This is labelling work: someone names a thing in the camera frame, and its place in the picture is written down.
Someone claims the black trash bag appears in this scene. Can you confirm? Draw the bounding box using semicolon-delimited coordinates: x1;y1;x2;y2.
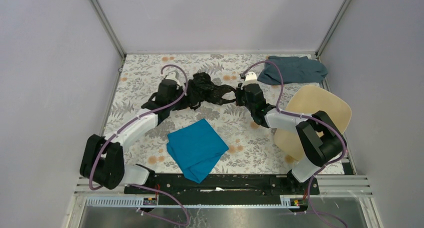
183;72;236;110

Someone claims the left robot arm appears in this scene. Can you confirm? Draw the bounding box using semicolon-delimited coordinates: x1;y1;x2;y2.
80;78;188;194

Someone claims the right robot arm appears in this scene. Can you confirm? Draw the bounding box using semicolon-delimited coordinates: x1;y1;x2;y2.
235;83;352;194

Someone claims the beige plastic trash bin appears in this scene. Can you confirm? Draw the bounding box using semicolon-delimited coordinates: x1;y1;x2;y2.
272;84;353;162

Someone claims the floral patterned table mat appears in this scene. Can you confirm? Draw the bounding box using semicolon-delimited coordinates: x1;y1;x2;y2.
105;54;304;179

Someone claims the dark teal crumpled cloth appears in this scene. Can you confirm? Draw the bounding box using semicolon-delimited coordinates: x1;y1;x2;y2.
257;55;328;86

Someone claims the bright blue folded cloth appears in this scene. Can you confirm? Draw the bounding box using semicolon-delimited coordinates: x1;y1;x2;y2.
166;119;229;184

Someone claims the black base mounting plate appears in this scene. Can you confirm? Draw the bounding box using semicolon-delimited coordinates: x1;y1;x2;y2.
124;172;321;206

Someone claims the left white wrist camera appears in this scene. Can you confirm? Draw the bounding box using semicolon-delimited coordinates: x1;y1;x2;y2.
161;71;182;87

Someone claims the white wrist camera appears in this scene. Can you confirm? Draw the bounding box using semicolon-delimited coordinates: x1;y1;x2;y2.
161;71;182;87
238;71;258;89

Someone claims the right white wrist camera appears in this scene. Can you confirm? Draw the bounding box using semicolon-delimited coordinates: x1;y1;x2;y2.
238;71;258;89

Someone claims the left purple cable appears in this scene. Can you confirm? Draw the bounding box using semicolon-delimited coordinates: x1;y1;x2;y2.
88;64;191;227

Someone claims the white slotted cable duct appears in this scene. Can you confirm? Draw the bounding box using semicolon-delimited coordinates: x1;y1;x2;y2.
86;196;301;210

